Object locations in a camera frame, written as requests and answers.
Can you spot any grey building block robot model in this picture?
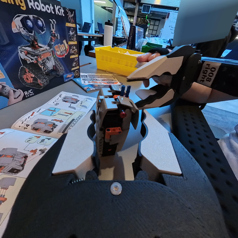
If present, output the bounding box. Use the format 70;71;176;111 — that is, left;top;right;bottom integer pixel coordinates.
95;85;139;157

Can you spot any blue robot kit box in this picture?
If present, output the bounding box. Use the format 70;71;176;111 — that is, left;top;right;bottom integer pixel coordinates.
0;0;81;110

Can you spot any yellow plastic bin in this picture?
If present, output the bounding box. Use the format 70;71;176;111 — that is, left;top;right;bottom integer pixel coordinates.
94;45;147;76

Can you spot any green plastic bin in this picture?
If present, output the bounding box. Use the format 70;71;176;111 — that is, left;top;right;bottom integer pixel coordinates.
141;42;163;53

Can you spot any dark robot kit box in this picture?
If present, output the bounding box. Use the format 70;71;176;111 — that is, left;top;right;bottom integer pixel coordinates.
128;25;149;51

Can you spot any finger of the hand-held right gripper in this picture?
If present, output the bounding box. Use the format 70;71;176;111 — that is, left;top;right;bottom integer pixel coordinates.
126;55;184;82
137;85;176;110

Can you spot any clear plastic bag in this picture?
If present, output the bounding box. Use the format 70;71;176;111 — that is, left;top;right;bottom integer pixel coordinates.
119;47;142;56

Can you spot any small blue booklet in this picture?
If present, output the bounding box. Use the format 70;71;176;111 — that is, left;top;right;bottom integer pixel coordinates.
72;78;123;93

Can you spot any person's right hand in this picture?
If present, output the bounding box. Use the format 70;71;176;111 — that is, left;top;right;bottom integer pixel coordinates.
136;52;173;88

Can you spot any person's right forearm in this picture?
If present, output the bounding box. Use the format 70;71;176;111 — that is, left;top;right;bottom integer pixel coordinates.
180;81;214;104

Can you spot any grey desk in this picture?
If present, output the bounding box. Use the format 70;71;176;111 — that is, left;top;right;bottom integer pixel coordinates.
0;55;175;181

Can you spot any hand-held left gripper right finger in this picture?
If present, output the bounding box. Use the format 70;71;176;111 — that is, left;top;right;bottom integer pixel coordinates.
138;109;182;180

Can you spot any open instruction booklet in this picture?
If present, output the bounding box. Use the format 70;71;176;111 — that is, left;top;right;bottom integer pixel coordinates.
0;91;97;225

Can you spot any tilted whiteboard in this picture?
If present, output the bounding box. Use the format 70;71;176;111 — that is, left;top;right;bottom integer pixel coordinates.
114;0;131;37

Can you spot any white water bottle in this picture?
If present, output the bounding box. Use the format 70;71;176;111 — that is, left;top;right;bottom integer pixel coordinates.
104;19;114;47

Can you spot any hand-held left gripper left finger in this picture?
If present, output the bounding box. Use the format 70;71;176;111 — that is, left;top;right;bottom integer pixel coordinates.
52;110;101;179

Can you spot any sticker sheet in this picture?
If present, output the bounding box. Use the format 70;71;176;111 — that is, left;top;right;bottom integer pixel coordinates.
80;73;119;85

